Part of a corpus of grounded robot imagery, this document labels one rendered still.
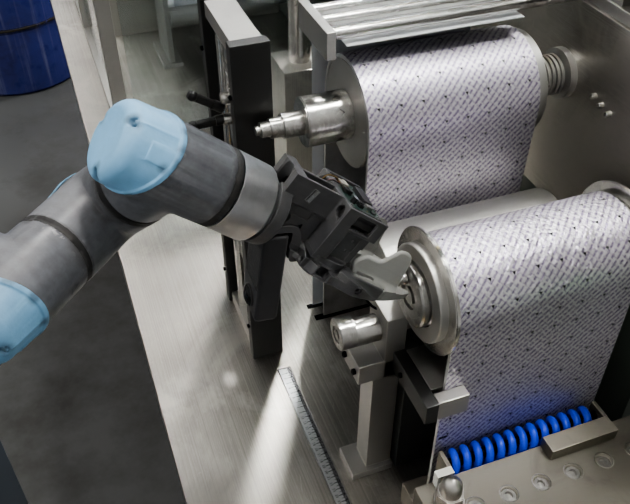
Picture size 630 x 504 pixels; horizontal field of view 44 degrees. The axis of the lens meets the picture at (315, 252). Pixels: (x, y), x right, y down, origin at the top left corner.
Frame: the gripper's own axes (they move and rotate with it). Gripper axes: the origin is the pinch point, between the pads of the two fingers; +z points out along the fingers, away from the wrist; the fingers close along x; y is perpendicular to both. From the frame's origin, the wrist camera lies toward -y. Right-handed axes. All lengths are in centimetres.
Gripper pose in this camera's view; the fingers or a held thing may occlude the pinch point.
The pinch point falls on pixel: (385, 282)
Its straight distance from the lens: 84.5
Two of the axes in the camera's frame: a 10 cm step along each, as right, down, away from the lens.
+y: 6.0, -7.3, -3.3
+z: 7.2, 3.1, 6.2
